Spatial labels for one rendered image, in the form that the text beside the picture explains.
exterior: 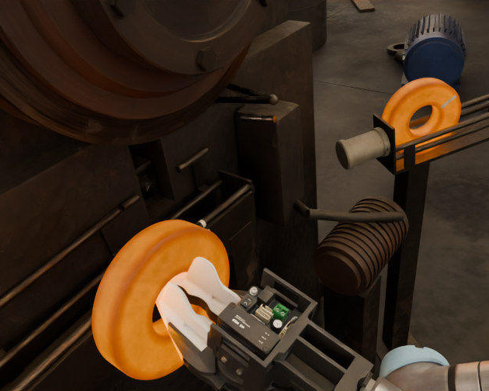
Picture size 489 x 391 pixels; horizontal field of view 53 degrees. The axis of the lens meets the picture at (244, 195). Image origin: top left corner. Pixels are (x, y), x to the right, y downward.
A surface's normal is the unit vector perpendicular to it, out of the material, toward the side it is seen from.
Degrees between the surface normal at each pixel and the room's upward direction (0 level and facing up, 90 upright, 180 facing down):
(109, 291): 43
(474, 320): 0
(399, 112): 91
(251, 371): 91
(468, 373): 30
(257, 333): 15
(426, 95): 91
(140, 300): 88
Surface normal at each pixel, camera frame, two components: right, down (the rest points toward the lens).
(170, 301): -0.65, 0.50
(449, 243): -0.11, -0.81
